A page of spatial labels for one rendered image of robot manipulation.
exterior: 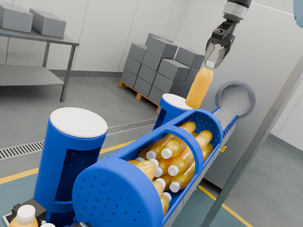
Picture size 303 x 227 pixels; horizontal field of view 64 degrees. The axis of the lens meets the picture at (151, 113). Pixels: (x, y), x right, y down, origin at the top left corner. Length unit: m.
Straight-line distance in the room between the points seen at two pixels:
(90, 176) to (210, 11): 5.91
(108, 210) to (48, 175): 0.63
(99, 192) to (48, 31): 2.89
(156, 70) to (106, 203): 3.86
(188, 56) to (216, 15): 1.98
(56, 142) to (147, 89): 3.53
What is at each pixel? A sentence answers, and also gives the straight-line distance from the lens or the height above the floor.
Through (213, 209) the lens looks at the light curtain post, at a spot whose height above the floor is 0.31.
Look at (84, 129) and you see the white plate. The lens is 1.19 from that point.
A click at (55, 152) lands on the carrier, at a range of 1.22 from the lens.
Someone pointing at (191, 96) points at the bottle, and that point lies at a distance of 1.10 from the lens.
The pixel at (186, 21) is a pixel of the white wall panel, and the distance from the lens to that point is 6.65.
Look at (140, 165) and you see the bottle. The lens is 0.78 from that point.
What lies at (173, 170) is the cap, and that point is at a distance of 0.98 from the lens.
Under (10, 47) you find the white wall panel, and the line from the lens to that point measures 4.18.
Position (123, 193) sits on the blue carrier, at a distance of 0.69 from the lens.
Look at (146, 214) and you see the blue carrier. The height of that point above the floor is 1.18.
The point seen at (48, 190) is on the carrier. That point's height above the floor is 0.68.
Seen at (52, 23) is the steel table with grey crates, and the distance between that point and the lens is 3.45.
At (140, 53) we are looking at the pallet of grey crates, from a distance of 4.72.
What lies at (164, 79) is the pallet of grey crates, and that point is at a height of 0.60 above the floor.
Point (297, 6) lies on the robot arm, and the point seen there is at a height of 1.72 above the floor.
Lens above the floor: 1.64
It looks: 22 degrees down
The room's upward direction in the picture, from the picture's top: 21 degrees clockwise
